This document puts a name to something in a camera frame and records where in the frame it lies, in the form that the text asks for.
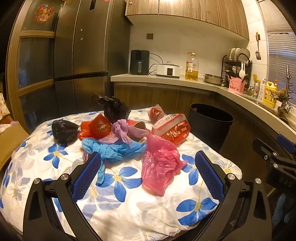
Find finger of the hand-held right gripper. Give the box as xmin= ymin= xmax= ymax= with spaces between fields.
xmin=252 ymin=138 xmax=279 ymax=169
xmin=276 ymin=134 xmax=296 ymax=153

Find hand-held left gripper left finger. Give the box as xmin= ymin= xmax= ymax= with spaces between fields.
xmin=23 ymin=152 xmax=102 ymax=241

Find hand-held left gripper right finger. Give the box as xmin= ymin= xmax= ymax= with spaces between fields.
xmin=195 ymin=150 xmax=273 ymax=241

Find blue rubber glove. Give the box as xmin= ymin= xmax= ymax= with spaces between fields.
xmin=104 ymin=141 xmax=147 ymax=164
xmin=81 ymin=137 xmax=116 ymax=186

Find black trash bin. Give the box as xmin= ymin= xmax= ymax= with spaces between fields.
xmin=188 ymin=103 xmax=234 ymax=152

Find black plastic bag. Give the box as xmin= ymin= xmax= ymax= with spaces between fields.
xmin=92 ymin=93 xmax=132 ymax=123
xmin=51 ymin=120 xmax=80 ymax=146

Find pink plastic bag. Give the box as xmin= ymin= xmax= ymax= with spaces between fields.
xmin=142 ymin=133 xmax=189 ymax=196

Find purple plastic bag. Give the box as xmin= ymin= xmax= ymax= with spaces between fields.
xmin=99 ymin=119 xmax=151 ymax=144

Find blue cloth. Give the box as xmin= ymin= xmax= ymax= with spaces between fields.
xmin=272 ymin=193 xmax=296 ymax=226

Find yellow detergent bottle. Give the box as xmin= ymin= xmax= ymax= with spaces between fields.
xmin=264 ymin=81 xmax=278 ymax=108

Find blue floral tablecloth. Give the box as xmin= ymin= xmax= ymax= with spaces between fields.
xmin=0 ymin=105 xmax=243 ymax=241

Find steel faucet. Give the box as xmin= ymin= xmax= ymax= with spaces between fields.
xmin=277 ymin=65 xmax=293 ymax=116

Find white bottle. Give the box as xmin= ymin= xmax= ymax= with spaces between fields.
xmin=257 ymin=78 xmax=267 ymax=101

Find red and white paper carton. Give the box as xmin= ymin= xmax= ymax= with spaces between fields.
xmin=151 ymin=113 xmax=191 ymax=146

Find silver drink can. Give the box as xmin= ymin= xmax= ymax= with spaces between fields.
xmin=252 ymin=81 xmax=260 ymax=99

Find pink utensil holder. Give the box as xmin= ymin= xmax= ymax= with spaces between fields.
xmin=228 ymin=77 xmax=245 ymax=95

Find brown round lid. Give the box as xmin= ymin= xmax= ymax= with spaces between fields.
xmin=128 ymin=122 xmax=147 ymax=143

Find cardboard box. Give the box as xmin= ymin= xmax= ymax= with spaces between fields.
xmin=0 ymin=120 xmax=30 ymax=172

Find crumpled red plastic bag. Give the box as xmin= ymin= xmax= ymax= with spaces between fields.
xmin=148 ymin=105 xmax=166 ymax=124

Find window blinds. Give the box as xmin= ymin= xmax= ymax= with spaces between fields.
xmin=267 ymin=32 xmax=296 ymax=93

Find steel bowl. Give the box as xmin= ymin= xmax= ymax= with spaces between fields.
xmin=203 ymin=74 xmax=223 ymax=84

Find black dish rack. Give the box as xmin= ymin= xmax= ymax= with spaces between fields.
xmin=221 ymin=54 xmax=252 ymax=90

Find wooden base cabinets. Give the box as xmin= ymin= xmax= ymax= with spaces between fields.
xmin=113 ymin=82 xmax=296 ymax=167

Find hanging spatula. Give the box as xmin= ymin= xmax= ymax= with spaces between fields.
xmin=255 ymin=32 xmax=262 ymax=60

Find pale floral cloth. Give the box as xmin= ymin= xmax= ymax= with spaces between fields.
xmin=0 ymin=124 xmax=15 ymax=135

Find grey kitchen countertop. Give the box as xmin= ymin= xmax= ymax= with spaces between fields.
xmin=110 ymin=74 xmax=296 ymax=139

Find cooking oil bottle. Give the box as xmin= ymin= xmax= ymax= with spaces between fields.
xmin=185 ymin=52 xmax=199 ymax=81

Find floral chair cover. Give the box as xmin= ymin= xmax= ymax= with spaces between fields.
xmin=0 ymin=93 xmax=11 ymax=119

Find white electric cooker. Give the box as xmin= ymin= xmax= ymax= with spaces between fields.
xmin=156 ymin=61 xmax=181 ymax=78

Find steel refrigerator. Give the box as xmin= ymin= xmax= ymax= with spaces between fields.
xmin=54 ymin=0 xmax=131 ymax=116

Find black air fryer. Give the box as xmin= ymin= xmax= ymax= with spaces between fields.
xmin=130 ymin=50 xmax=150 ymax=75

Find wooden glass door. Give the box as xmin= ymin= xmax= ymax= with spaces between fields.
xmin=7 ymin=0 xmax=67 ymax=135

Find red festive door sticker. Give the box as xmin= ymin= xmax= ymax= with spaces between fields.
xmin=35 ymin=4 xmax=55 ymax=23

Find black power cable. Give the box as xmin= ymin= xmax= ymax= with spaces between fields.
xmin=148 ymin=53 xmax=165 ymax=76

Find wooden wall cabinets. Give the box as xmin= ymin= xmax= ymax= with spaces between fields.
xmin=125 ymin=0 xmax=250 ymax=41

